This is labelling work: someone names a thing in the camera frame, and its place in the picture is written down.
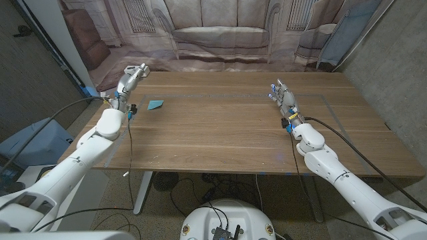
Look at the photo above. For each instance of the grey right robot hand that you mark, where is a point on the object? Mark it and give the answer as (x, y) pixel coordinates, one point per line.
(287, 100)

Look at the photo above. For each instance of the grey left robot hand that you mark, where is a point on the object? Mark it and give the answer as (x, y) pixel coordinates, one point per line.
(126, 87)

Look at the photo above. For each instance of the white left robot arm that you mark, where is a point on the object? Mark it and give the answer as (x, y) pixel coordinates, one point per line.
(73, 166)

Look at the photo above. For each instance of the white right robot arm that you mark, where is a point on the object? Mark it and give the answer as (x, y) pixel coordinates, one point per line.
(333, 166)

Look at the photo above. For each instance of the blue grey plastic bin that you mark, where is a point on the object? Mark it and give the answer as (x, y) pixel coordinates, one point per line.
(53, 150)

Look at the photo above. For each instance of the black round fan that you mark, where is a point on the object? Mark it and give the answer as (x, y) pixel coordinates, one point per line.
(165, 181)

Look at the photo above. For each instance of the grey table leg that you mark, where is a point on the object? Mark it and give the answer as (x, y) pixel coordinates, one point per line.
(313, 200)

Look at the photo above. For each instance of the printed living room backdrop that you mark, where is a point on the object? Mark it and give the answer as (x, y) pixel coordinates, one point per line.
(220, 20)

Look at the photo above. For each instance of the white table leg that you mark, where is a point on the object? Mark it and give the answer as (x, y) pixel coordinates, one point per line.
(143, 193)

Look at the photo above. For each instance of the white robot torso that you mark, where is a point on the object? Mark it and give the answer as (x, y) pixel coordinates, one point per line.
(230, 213)

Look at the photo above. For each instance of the black module with antenna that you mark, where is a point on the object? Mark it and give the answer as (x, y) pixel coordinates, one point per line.
(221, 233)

